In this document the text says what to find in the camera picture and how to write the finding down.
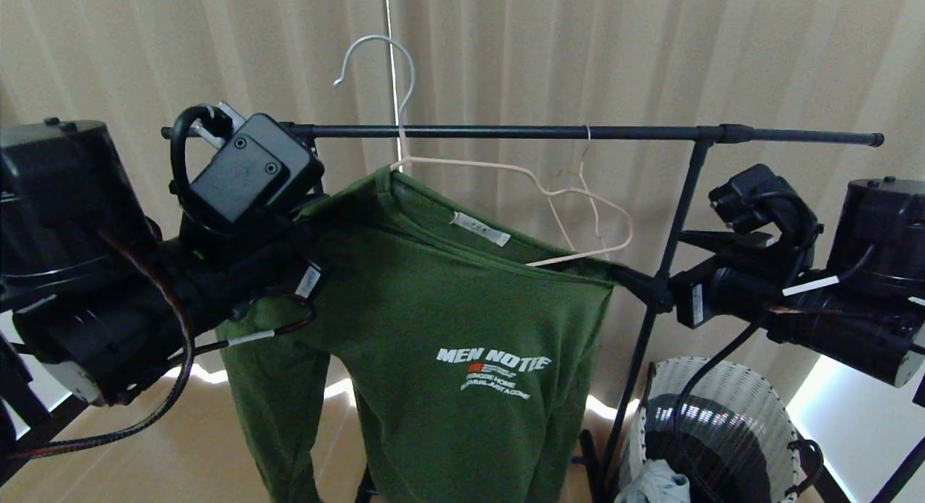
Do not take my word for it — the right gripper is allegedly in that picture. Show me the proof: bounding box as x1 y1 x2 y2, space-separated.
669 259 793 332

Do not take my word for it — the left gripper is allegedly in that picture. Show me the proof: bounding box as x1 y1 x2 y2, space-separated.
14 225 327 408

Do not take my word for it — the green printed t-shirt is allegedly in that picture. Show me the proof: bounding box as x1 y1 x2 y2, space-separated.
215 167 616 503

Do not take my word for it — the pink clothes hanger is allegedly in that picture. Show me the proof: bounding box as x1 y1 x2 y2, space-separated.
546 125 612 262
333 34 635 267

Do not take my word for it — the white laundry basket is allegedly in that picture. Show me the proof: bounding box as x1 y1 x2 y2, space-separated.
616 356 825 503

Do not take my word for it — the black clothes rack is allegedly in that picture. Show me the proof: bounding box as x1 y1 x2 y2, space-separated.
160 122 885 503

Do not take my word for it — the pale grey garment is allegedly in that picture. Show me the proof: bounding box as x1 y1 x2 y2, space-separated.
614 458 692 503

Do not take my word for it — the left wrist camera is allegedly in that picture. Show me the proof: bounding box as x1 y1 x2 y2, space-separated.
169 102 326 238

